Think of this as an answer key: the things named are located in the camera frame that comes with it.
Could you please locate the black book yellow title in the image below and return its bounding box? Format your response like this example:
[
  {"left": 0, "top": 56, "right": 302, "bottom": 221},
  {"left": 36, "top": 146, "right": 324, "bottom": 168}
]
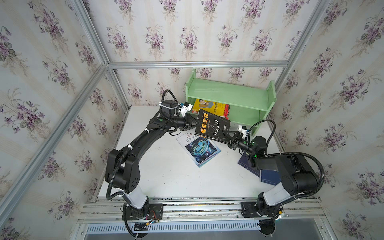
[{"left": 195, "top": 110, "right": 231, "bottom": 144}]

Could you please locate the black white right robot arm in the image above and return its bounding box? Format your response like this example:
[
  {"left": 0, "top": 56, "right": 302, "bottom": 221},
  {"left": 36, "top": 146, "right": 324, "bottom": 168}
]
[{"left": 224, "top": 127, "right": 325, "bottom": 222}]

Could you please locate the white science youth magazine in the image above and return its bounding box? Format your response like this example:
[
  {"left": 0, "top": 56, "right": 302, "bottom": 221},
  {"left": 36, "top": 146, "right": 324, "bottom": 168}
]
[{"left": 177, "top": 131, "right": 221, "bottom": 168}]

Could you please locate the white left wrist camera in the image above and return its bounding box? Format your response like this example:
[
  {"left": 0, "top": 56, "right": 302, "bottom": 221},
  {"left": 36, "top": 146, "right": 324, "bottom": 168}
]
[{"left": 180, "top": 102, "right": 193, "bottom": 117}]

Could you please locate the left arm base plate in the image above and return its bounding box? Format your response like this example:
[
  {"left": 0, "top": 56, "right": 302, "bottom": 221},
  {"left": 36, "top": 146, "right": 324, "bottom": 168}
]
[{"left": 122, "top": 204, "right": 164, "bottom": 221}]

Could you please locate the dark blue book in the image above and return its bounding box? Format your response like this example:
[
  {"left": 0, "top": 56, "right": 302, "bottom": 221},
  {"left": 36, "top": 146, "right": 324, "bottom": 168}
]
[
  {"left": 260, "top": 170, "right": 281, "bottom": 186},
  {"left": 238, "top": 154, "right": 260, "bottom": 177}
]

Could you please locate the aluminium mounting rail frame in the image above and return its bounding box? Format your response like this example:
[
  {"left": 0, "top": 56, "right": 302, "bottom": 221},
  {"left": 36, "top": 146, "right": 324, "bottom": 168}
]
[{"left": 71, "top": 197, "right": 337, "bottom": 240}]

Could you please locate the green nature encyclopedia book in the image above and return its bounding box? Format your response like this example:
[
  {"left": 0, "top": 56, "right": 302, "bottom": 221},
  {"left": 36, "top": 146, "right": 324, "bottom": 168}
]
[{"left": 223, "top": 105, "right": 231, "bottom": 120}]

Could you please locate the green metal bookshelf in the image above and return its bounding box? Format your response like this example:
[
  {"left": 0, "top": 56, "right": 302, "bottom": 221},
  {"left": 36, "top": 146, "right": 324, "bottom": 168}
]
[{"left": 185, "top": 70, "right": 277, "bottom": 126}]

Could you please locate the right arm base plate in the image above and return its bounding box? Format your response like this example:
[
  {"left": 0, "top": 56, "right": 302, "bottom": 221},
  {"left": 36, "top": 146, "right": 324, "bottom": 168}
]
[{"left": 241, "top": 201, "right": 281, "bottom": 218}]

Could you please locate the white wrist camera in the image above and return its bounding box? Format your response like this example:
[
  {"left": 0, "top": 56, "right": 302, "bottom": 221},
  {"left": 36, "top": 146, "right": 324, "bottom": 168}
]
[
  {"left": 180, "top": 102, "right": 193, "bottom": 117},
  {"left": 238, "top": 125, "right": 249, "bottom": 140}
]

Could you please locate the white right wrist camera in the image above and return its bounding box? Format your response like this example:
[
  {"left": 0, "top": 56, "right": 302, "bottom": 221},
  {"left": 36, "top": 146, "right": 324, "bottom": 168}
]
[{"left": 238, "top": 125, "right": 249, "bottom": 140}]

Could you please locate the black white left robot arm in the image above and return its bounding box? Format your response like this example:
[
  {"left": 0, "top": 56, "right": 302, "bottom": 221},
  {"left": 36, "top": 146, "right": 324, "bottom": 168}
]
[{"left": 105, "top": 90, "right": 197, "bottom": 220}]

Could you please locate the yellow cartoon cover book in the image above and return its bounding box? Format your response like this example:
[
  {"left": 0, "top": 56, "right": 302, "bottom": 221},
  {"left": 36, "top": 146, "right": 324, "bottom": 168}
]
[{"left": 192, "top": 99, "right": 230, "bottom": 119}]

